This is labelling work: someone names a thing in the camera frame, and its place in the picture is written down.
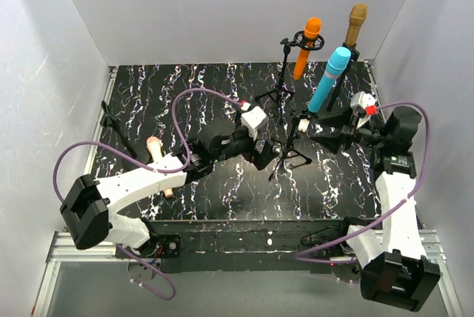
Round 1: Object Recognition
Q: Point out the black small tripod stand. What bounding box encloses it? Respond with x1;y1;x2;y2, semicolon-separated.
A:
268;110;313;181

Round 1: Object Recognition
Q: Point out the blue toy microphone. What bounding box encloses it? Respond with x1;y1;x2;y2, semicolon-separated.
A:
307;47;352;113

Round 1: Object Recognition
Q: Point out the black round-base clamp stand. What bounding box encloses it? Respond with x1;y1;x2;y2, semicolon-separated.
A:
327;42;360;112

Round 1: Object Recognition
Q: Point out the black tripod shock-mount stand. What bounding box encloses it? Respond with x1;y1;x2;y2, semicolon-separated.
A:
255;30;325;124

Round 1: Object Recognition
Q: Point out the orange toy microphone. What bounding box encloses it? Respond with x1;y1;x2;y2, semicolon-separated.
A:
293;18;322;80

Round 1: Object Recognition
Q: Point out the gold toy microphone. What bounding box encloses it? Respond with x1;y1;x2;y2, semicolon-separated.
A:
344;3;368;49

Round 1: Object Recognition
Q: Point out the pink toy microphone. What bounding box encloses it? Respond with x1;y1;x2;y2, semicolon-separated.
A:
147;136;173;198

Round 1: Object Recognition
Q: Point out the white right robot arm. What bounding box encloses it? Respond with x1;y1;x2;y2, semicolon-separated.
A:
298;102;441;312

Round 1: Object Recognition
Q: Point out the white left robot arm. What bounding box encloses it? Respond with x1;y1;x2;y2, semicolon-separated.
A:
60;126;278;253

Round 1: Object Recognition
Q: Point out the blue and white block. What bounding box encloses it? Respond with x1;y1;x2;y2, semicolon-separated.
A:
298;117;310;133

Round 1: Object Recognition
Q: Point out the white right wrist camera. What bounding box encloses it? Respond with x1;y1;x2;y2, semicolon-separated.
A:
350;91;376;129

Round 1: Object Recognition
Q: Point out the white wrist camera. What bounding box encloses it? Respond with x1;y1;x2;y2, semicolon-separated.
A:
241;101;269;140
350;91;376;129

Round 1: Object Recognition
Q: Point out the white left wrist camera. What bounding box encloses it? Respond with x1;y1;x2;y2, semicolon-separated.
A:
241;101;269;140

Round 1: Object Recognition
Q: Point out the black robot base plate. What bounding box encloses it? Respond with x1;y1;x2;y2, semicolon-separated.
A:
138;219;361;281

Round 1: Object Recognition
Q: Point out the aluminium frame rail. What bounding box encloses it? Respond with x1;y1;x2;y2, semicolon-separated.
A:
30;66;120;316

